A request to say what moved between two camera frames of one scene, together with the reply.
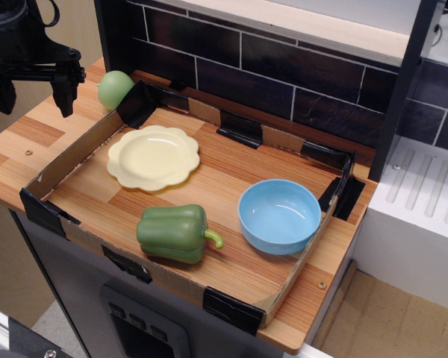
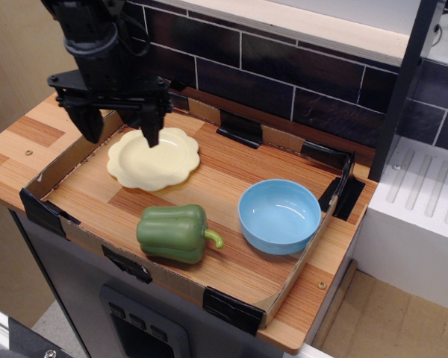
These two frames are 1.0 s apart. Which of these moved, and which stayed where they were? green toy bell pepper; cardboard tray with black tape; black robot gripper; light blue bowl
Moved: black robot gripper
Stayed: green toy bell pepper; light blue bowl; cardboard tray with black tape
